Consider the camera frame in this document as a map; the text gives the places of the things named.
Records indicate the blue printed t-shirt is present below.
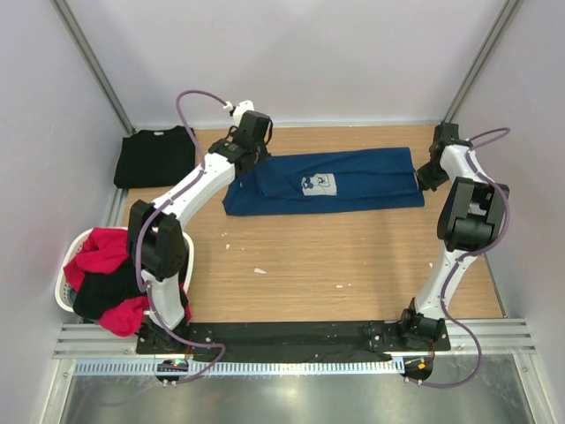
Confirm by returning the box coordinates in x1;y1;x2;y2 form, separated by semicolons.
222;148;425;216

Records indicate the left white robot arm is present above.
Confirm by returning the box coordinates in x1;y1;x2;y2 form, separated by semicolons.
127;110;273;353

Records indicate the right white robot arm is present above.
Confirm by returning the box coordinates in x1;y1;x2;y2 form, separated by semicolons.
397;122;510;350

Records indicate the folded black t-shirt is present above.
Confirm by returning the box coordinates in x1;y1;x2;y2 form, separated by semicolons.
114;126;195;189

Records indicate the red t-shirt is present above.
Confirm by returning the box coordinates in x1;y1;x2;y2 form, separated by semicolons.
67;227;192;337

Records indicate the black t-shirt in basket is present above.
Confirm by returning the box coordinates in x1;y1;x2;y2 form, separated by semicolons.
72;255;191;319

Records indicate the white laundry basket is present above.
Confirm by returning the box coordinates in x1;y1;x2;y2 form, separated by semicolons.
55;229;194;312

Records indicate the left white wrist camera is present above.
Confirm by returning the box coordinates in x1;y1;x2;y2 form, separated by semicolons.
222;100;254;126

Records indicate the right aluminium frame post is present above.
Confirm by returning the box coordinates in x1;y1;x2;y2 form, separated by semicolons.
441;0;524;122

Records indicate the aluminium frame post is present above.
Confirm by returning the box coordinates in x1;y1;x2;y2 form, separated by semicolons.
51;0;136;134
441;0;524;122

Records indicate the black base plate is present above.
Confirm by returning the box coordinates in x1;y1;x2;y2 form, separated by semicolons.
136;321;451;364

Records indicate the left aluminium frame post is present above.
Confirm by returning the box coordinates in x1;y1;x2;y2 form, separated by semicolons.
51;0;136;134

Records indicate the aluminium rail profile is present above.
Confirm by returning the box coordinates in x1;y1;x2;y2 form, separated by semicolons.
52;322;142;359

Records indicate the slotted cable duct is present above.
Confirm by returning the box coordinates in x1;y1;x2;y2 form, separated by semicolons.
74;358;404;377

